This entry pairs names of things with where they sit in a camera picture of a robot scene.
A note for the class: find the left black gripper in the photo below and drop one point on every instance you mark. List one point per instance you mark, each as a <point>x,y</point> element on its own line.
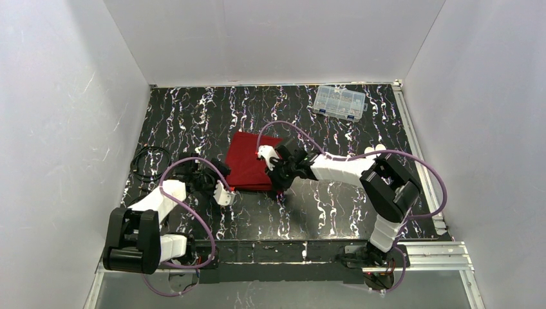
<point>208,174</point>

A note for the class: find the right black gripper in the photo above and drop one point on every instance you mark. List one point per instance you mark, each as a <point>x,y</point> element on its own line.
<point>282,166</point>

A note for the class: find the red cloth napkin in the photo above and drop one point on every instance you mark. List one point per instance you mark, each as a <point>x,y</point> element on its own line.
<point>247,171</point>

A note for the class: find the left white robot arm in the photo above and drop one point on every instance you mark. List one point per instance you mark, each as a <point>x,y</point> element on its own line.
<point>134,241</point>

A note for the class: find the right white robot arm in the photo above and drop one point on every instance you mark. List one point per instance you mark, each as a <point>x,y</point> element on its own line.
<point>389,187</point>

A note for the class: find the white plastic spoon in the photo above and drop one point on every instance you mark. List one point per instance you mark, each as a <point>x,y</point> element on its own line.
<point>369,150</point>

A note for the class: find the clear plastic compartment box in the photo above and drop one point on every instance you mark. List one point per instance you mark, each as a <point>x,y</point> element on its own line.
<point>340,103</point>

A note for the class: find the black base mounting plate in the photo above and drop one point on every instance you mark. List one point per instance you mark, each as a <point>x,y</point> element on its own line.
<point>298,260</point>

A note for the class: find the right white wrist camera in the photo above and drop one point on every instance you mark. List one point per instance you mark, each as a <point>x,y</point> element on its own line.
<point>266,153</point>

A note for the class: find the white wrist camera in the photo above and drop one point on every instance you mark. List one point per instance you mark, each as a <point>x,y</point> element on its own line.
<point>266,153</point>
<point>222,195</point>

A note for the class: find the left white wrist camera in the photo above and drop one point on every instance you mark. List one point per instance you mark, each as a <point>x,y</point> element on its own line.
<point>222,195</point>

